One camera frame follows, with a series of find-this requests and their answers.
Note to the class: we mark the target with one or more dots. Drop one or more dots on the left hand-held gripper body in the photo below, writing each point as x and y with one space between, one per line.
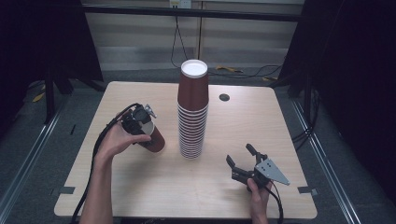
137 119

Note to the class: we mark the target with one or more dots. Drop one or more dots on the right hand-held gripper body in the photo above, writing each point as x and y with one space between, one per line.
271 172

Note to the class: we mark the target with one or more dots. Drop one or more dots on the single brown paper cup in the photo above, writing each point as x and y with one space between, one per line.
157 140

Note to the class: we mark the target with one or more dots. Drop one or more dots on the stack of brown paper cups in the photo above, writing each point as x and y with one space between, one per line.
193 93

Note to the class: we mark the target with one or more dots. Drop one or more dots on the person's left hand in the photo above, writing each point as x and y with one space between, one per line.
116 140

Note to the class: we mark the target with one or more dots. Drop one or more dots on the person's right hand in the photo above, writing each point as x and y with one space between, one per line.
259 202

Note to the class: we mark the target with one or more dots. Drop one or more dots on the black tape piece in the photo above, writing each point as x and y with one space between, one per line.
306 190
67 190

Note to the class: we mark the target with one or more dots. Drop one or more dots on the black round table grommet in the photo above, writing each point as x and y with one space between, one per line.
224 97

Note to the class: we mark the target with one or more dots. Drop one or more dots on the yellow tape strip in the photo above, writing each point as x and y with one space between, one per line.
38 97
269 79
227 68

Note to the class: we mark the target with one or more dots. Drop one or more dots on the black metal stand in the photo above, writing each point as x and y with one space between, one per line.
49 99
308 102

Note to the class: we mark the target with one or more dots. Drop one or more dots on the black horizontal bar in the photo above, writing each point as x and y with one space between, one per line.
155 11

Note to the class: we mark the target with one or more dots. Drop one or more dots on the dark curtain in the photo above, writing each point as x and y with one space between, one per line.
355 77
37 40

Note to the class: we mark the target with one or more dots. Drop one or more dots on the metal floor rail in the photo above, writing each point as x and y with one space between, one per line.
327 168
28 161

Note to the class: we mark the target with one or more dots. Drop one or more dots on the white wall socket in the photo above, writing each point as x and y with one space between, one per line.
180 3

